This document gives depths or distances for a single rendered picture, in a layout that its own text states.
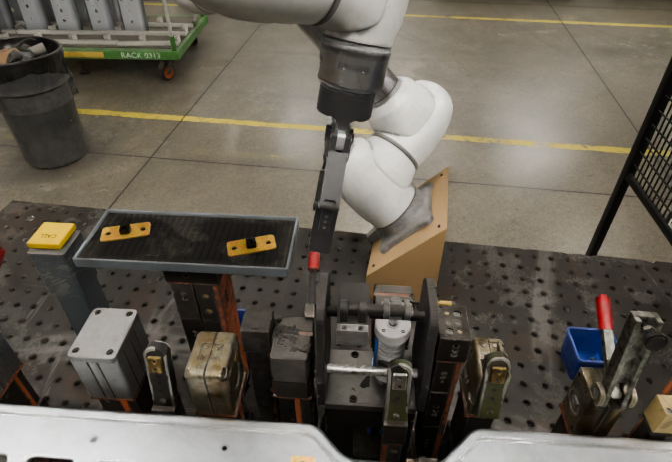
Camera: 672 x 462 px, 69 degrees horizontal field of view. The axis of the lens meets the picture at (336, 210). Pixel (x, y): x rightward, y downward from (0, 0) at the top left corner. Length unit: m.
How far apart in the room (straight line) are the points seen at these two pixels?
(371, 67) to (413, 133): 0.66
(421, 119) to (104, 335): 0.86
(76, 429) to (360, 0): 0.75
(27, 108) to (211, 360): 2.76
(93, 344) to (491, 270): 1.09
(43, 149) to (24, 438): 2.75
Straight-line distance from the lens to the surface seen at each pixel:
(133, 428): 0.89
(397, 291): 0.91
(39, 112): 3.43
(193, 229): 0.93
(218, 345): 0.84
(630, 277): 1.68
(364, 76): 0.62
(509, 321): 1.41
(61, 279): 1.05
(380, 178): 1.23
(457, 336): 0.80
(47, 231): 1.03
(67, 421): 0.94
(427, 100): 1.29
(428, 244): 1.22
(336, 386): 0.91
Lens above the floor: 1.74
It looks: 38 degrees down
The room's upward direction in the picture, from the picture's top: straight up
